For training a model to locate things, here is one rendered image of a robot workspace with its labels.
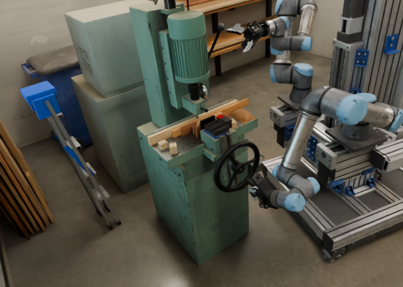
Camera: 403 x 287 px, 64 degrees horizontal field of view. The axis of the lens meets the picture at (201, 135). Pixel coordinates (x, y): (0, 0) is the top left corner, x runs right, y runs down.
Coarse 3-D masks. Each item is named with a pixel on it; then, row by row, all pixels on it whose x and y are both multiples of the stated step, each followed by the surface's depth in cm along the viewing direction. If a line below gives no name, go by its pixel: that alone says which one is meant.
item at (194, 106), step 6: (186, 96) 177; (186, 102) 175; (192, 102) 170; (198, 102) 169; (204, 102) 171; (186, 108) 178; (192, 108) 172; (198, 108) 170; (204, 108) 173; (198, 114) 172
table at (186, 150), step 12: (252, 120) 182; (192, 132) 177; (240, 132) 180; (156, 144) 170; (168, 144) 169; (180, 144) 168; (192, 144) 167; (204, 144) 167; (156, 156) 168; (168, 156) 160; (180, 156) 161; (192, 156) 166; (216, 156) 162; (168, 168) 160
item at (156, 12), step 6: (180, 6) 164; (156, 12) 158; (156, 18) 159; (162, 18) 161; (156, 24) 161; (162, 24) 162; (162, 54) 169; (162, 60) 171; (168, 90) 180; (168, 96) 182
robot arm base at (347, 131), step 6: (342, 126) 178; (348, 126) 170; (354, 126) 167; (360, 126) 166; (366, 126) 167; (342, 132) 174; (348, 132) 170; (354, 132) 169; (360, 132) 167; (366, 132) 168; (348, 138) 171; (354, 138) 169; (360, 138) 168; (366, 138) 169
